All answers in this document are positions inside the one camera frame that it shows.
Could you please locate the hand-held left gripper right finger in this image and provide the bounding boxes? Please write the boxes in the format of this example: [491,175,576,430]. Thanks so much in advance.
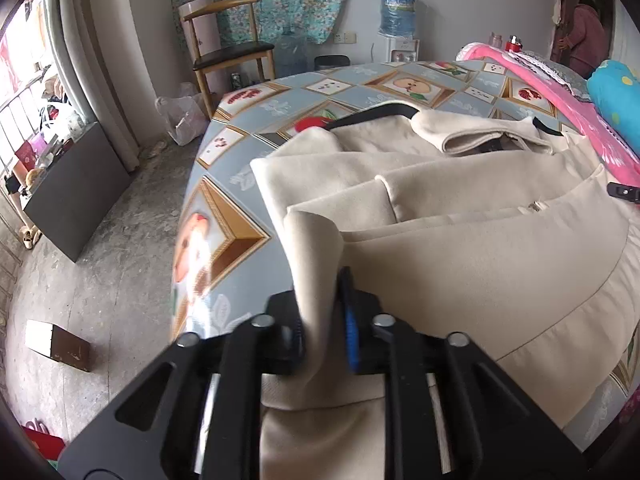
[337,266,583,480]

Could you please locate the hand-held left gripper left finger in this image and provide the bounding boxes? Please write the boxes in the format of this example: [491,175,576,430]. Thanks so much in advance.
[65,287,307,480]

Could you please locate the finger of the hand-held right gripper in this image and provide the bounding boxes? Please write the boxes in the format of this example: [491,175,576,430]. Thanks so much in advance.
[606,182,640,204]

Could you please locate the beige zip jacket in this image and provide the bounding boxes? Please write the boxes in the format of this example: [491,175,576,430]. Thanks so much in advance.
[249,101,640,480]

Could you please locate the pink blanket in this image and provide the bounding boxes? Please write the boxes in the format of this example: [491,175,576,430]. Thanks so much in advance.
[457,42,640,188]

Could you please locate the blue dotted pillow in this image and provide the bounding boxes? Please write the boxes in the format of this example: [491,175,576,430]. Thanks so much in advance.
[586,59,640,141]

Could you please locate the grey lace-edged cloth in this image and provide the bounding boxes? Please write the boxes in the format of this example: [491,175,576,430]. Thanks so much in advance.
[517,50,596,103]

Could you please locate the brown cardboard box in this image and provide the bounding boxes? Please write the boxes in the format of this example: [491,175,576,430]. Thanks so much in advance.
[25,319,92,373]

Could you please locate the fruit patterned tablecloth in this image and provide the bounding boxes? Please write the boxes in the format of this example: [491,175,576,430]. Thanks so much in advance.
[170,60,640,453]

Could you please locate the clear plastic bag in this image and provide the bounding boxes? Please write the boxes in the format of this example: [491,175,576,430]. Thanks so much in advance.
[155,82,211,147]

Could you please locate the dark grey cabinet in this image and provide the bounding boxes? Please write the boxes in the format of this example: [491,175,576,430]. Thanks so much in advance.
[22,121,133,263]

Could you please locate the white water dispenser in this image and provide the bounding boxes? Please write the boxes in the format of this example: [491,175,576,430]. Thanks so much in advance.
[387,36,421,64]

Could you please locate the red gift bag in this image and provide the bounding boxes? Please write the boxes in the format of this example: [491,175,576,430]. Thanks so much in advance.
[22,420,68,463]

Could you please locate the clear empty water jug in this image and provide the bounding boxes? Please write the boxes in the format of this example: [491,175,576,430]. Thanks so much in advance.
[274,30,309,79]

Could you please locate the blue water bottle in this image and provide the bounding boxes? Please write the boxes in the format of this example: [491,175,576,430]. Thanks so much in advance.
[378,0,418,38]

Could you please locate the wooden chair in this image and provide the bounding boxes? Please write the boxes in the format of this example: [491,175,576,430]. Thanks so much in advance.
[179,0,277,108]

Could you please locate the white plastic bag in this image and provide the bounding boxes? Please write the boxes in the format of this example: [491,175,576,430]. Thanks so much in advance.
[42,102,83,134]

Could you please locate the pale pink tall bin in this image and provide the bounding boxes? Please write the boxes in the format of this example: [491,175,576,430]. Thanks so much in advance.
[179,0,221,96]

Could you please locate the red box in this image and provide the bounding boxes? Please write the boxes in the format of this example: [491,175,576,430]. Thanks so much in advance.
[15,140,47,172]

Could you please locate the grey curtain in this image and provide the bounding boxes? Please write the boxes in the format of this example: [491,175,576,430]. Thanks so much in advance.
[57,0,166,173]

